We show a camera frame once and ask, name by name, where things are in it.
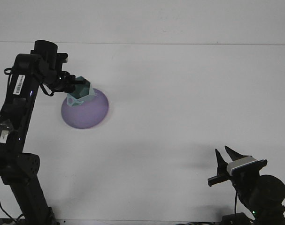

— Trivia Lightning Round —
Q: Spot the pale blue hexagonal cup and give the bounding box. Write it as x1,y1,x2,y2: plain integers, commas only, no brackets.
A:
66,76,97,107

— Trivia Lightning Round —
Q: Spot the pale purple round plate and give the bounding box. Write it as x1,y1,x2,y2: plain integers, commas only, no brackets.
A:
61,88,109,130

